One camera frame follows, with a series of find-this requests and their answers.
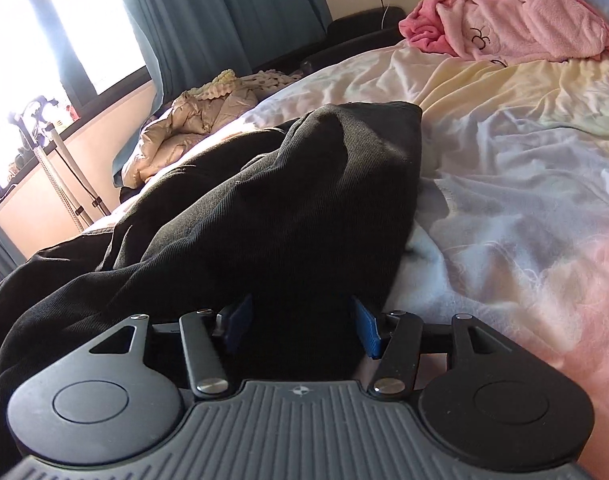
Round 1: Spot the beige puffer jacket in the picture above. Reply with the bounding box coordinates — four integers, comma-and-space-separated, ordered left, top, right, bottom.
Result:
120, 82, 265, 187

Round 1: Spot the window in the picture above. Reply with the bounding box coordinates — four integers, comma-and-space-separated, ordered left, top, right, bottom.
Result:
0, 0, 154, 201

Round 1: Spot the white dotted cloth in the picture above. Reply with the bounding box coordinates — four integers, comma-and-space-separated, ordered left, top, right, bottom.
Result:
234, 67, 306, 95

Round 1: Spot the black garment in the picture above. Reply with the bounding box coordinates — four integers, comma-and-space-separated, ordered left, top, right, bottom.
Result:
0, 101, 424, 461

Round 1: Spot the pastel bed sheet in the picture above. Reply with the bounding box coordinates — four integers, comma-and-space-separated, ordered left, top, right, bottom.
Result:
0, 40, 609, 480

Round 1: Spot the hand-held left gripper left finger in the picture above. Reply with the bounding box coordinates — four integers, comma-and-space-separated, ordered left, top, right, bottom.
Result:
87, 294, 255, 402

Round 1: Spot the white and black stand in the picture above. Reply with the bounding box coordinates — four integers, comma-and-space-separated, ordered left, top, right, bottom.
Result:
32, 94, 111, 216

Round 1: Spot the cream knitted blanket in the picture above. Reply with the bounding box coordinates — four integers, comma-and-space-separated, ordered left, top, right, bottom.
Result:
193, 67, 241, 100

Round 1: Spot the pink fleece robe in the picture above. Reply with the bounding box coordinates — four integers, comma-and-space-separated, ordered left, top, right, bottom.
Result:
399, 0, 609, 67

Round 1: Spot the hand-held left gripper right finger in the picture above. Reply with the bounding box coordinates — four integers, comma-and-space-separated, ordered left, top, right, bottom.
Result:
351, 294, 518, 402

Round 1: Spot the black sofa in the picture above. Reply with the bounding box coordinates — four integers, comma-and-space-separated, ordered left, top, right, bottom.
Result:
252, 6, 406, 77

